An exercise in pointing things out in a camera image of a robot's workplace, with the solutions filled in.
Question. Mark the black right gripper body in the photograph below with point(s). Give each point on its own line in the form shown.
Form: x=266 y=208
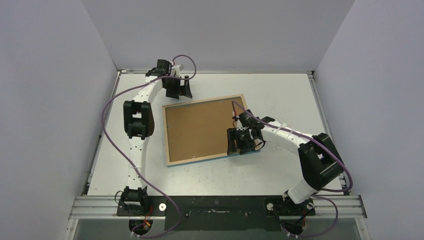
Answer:
x=240 y=138

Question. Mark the brown cardboard backing board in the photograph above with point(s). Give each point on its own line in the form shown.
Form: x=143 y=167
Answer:
x=198 y=132

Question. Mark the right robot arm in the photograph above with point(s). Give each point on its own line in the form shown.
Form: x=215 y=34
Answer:
x=319 y=160

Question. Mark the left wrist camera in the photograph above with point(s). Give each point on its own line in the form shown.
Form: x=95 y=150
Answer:
x=176 y=70

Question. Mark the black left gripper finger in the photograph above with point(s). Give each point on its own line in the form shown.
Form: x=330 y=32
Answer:
x=185 y=89
x=172 y=94

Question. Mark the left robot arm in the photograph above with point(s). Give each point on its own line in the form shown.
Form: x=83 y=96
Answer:
x=139 y=125

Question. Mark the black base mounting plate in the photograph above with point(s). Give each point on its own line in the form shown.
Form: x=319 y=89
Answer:
x=218 y=213

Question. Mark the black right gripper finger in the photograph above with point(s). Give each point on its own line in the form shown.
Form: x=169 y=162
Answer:
x=248 y=147
x=231 y=141

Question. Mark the aluminium front rail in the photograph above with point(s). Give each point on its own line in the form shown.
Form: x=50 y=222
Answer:
x=105 y=207

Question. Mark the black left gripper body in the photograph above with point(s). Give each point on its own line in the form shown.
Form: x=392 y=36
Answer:
x=175 y=83

